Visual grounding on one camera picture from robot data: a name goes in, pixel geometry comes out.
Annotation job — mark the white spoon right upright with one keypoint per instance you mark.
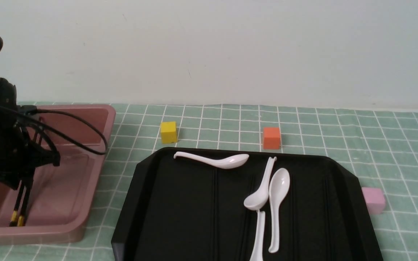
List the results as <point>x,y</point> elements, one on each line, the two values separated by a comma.
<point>278,190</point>

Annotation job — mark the black chopstick yellow tip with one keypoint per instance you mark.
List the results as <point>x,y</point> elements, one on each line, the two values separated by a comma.
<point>21,217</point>
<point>19,198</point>

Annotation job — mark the yellow cube block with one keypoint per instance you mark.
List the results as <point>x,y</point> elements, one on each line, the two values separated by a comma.
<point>168,132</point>

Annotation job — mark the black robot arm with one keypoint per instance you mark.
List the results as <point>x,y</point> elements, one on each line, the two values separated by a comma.
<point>8,95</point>

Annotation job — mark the green checkered tablecloth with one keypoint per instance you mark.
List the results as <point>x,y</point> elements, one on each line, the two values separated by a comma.
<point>379,147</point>

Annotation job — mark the pink plastic bin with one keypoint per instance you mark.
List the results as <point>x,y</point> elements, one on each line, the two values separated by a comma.
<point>61,197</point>

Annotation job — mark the white spoon tilted middle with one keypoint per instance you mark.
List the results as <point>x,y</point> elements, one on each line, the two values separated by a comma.
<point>258,199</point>

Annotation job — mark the white spoon top left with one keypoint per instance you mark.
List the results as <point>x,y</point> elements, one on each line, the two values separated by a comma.
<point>225,163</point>

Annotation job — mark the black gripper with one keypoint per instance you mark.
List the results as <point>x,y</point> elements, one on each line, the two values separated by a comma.
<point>18,152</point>

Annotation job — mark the orange cube block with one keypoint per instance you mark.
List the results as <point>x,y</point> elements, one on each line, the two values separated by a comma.
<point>271,138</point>

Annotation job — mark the pink cube block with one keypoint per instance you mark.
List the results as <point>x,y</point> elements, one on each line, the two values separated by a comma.
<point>374,200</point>

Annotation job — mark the black plastic tray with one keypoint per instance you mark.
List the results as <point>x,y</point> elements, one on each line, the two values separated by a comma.
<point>178,209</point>

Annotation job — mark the white spoon bottom edge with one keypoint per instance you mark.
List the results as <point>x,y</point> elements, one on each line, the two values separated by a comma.
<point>257,251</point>

